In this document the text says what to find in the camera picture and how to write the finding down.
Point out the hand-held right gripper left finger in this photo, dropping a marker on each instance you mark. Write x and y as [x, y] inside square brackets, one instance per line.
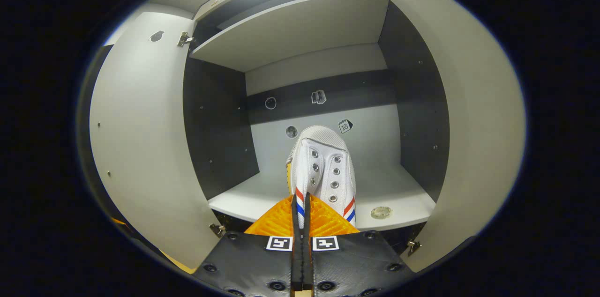
[248, 264]

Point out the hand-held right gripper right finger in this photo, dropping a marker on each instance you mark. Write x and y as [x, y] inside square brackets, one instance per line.
[356, 264]

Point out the white sneaker shoe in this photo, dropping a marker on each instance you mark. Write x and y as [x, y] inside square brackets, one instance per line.
[323, 166]

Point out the white cabinet door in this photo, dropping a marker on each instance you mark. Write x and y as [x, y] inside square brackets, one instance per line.
[140, 137]
[478, 123]

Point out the white shoe cabinet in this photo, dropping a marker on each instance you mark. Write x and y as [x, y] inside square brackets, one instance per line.
[304, 70]

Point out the metal door hinge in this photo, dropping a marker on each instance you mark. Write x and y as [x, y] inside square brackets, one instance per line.
[412, 246]
[184, 39]
[217, 230]

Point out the white cabinet shelf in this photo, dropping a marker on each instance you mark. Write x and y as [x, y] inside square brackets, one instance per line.
[290, 30]
[398, 184]

